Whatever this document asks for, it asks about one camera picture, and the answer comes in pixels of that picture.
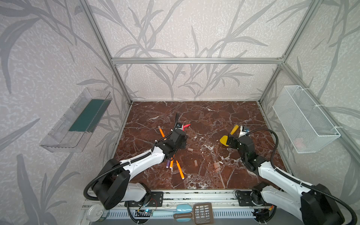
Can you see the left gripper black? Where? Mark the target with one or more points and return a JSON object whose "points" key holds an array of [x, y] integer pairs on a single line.
{"points": [[178, 131]]}

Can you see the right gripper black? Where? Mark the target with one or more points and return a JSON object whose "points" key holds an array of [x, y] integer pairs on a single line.
{"points": [[236, 139]]}

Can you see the orange pen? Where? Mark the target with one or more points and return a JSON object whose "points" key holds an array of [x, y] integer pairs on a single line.
{"points": [[180, 170], [172, 162], [161, 131]]}

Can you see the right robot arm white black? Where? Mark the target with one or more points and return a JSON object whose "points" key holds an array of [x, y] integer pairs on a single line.
{"points": [[312, 204]]}

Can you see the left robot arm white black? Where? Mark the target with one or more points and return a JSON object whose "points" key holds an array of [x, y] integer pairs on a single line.
{"points": [[112, 185]]}

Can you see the red capped pen far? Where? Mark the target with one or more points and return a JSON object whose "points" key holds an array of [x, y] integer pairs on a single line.
{"points": [[185, 126]]}

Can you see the orange pen beside purple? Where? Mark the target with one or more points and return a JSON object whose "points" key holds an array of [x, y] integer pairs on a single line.
{"points": [[172, 162]]}

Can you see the clear pen cap pair upper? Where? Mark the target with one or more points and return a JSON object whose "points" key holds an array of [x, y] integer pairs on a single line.
{"points": [[216, 165]]}

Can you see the orange pen front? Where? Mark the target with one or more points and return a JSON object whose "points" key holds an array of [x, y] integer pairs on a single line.
{"points": [[180, 170]]}

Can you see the yellow toy spatula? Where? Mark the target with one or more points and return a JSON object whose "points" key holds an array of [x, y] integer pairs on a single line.
{"points": [[224, 139]]}

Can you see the light blue brush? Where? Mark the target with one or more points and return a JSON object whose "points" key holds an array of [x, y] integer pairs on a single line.
{"points": [[180, 209]]}

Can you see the brown slotted spatula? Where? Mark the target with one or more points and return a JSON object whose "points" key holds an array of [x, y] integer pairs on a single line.
{"points": [[203, 213]]}

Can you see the green circuit board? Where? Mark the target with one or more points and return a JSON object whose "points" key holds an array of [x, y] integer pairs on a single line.
{"points": [[143, 213]]}

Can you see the metal tin can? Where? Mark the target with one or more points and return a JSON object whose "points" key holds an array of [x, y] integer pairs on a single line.
{"points": [[97, 213]]}

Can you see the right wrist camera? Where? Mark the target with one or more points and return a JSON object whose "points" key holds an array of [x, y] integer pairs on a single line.
{"points": [[243, 131]]}

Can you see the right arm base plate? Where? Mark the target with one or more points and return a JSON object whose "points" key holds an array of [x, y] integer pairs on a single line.
{"points": [[249, 198]]}

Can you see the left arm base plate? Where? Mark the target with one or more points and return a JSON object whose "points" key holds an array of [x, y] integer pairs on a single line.
{"points": [[154, 199]]}

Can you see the white wire mesh basket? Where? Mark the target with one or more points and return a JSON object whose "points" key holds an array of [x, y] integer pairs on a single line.
{"points": [[305, 123]]}

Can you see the clear plastic wall tray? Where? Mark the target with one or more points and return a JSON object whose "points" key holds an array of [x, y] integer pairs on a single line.
{"points": [[75, 128]]}

